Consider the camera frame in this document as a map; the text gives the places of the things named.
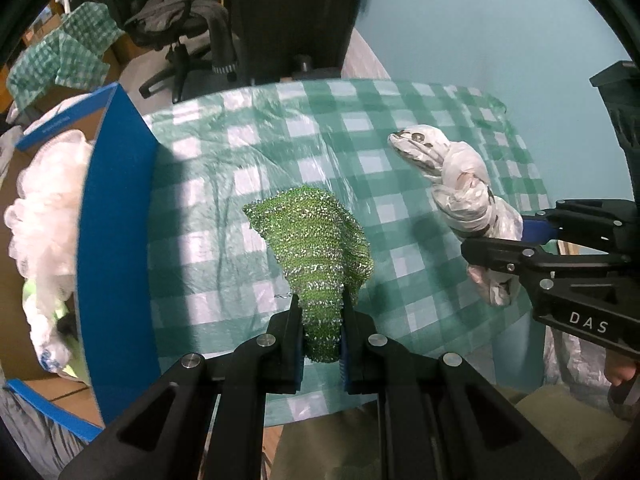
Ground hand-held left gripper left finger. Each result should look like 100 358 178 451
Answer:
57 294 306 480

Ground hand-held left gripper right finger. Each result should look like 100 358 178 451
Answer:
340 305 583 480

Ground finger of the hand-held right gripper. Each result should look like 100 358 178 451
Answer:
460 239 628 286
522 200 626 256

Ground white patterned plastic bag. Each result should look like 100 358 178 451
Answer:
387 123 525 308

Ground green sparkly scrub cloth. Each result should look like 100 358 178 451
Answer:
242 186 375 363

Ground blue-edged cardboard box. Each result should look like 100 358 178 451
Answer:
0 82 163 443

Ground light green cloth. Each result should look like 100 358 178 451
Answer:
24 280 92 386

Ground person's right hand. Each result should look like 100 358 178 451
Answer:
604 356 640 388

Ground clear plastic bag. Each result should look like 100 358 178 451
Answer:
542 327 613 396

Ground olive green pants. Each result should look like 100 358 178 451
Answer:
272 385 631 480

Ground green checkered tablecloth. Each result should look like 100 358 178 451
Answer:
142 78 548 426

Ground grey quilt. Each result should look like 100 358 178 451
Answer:
0 385 86 466

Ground white mesh bath pouf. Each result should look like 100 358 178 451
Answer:
4 129 95 306

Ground black office chair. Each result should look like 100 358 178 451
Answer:
122 0 238 103

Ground black cabinet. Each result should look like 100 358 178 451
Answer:
222 0 373 86

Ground plain brown cardboard box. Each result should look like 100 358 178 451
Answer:
30 35 126 111

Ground black jacket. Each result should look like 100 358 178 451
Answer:
124 0 238 78

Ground green checkered cloth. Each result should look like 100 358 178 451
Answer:
7 1 126 111

